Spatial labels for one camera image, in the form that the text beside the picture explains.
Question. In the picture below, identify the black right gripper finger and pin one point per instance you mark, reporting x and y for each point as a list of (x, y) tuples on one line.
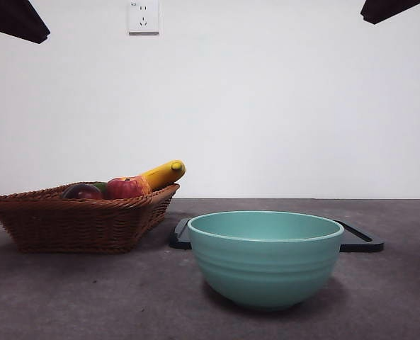
[(383, 10)]

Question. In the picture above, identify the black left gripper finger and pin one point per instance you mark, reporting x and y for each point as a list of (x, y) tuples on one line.
[(15, 17)]

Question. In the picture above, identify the dark red plum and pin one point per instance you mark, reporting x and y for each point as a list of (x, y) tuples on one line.
[(84, 193)]

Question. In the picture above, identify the teal ribbed bowl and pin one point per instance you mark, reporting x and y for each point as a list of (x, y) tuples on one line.
[(266, 269)]

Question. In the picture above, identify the small green fruit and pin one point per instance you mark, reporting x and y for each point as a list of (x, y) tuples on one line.
[(101, 186)]

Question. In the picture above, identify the red apple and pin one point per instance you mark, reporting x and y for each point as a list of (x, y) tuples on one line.
[(124, 188)]

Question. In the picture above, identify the orange textured fruit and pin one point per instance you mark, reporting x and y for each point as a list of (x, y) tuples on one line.
[(145, 186)]

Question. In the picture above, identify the yellow banana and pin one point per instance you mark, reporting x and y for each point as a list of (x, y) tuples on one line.
[(163, 175)]

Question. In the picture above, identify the brown wicker basket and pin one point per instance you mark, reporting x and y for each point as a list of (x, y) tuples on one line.
[(75, 226)]

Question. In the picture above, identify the black rectangular tray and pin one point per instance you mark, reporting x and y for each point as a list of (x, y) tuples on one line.
[(358, 244)]

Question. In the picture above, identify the white wall socket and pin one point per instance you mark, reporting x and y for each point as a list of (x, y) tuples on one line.
[(144, 17)]

